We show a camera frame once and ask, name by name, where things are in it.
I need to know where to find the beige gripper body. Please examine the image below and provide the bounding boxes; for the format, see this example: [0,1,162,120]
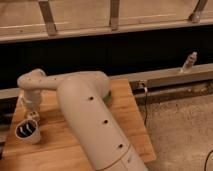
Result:
[21,97,42,122]

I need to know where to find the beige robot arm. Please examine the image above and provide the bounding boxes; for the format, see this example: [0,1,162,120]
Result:
[17,69,148,171]

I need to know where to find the green ceramic bowl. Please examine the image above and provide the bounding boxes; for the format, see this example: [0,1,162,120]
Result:
[103,89,111,103]

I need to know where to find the white cup with dark stripes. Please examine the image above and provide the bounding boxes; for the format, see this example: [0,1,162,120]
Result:
[15,119,41,144]

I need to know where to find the small metal fixture on ledge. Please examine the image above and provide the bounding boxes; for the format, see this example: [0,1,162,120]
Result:
[180,52,197,73]

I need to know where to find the left metal bracket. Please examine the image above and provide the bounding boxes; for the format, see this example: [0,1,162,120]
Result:
[38,0,57,36]

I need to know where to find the metal bracket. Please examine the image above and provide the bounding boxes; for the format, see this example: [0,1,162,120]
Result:
[38,0,57,36]
[109,0,120,30]
[188,0,208,23]

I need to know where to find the black cable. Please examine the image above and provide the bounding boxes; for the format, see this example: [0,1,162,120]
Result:
[137,82,150,127]

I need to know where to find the middle metal bracket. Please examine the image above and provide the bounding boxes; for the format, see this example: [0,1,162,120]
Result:
[109,0,120,30]

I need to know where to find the right metal bracket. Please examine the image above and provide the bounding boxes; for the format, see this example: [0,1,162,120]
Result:
[188,0,208,23]

